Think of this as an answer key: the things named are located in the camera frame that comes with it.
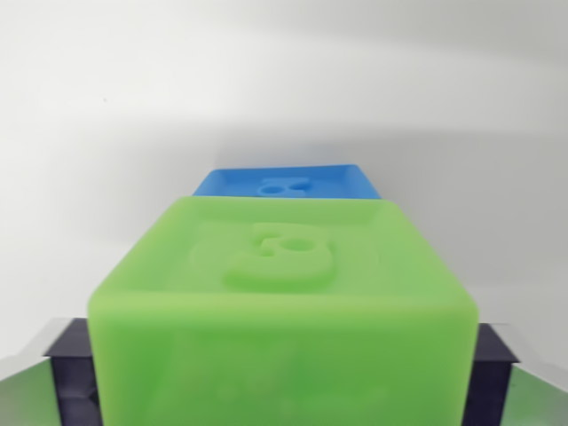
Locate green cube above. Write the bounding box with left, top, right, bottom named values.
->
left=87, top=196, right=481, bottom=426

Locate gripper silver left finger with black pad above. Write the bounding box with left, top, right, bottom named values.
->
left=0, top=317, right=102, bottom=426

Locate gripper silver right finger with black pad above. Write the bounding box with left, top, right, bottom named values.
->
left=464, top=321, right=568, bottom=426

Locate blue cube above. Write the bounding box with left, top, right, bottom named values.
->
left=193, top=163, right=383, bottom=201

